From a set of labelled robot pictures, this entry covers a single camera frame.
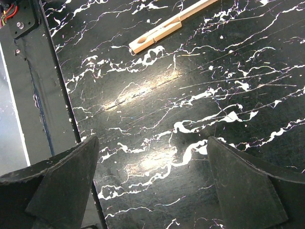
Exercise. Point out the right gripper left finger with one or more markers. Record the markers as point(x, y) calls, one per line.
point(51, 194)

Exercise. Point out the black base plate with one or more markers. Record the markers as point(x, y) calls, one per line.
point(44, 114)

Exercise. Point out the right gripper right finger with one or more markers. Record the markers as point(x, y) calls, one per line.
point(255, 194)

